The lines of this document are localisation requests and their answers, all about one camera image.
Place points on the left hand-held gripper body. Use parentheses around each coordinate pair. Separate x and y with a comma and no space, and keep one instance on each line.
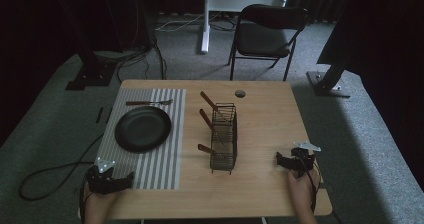
(100,180)

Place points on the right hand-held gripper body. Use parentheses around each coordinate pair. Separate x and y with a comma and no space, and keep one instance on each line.
(304,159)

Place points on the person's left hand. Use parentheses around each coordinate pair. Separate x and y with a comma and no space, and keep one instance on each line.
(98,202)

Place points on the person's right hand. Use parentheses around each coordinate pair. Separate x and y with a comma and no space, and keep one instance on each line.
(301,190)

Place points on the grey striped placemat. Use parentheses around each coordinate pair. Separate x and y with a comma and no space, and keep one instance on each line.
(160,164)

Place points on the black round plate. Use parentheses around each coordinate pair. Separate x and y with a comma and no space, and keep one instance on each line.
(142,129)

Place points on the black floor strip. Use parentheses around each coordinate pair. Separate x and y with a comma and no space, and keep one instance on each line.
(99,115)

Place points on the grey round table grommet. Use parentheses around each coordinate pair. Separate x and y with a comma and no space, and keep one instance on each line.
(240,93)

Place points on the black metal stand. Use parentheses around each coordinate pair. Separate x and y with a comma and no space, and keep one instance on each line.
(91,74)
(328,80)

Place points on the black folding chair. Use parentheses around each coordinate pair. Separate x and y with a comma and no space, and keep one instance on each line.
(263,40)

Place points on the dark curtain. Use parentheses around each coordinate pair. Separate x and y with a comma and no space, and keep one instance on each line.
(30,50)
(386,50)

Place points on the white desk frame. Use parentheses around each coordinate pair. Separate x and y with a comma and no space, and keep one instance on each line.
(233,3)

